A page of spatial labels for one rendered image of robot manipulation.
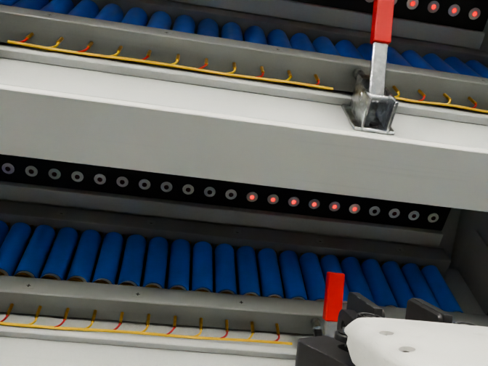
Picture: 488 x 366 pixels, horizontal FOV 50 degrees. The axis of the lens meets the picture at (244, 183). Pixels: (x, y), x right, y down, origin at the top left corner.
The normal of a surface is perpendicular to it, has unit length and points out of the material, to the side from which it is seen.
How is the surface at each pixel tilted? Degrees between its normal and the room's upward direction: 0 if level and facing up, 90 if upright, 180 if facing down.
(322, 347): 9
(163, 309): 110
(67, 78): 20
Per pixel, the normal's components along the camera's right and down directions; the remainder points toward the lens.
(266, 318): 0.06, 0.51
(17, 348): 0.16, -0.86
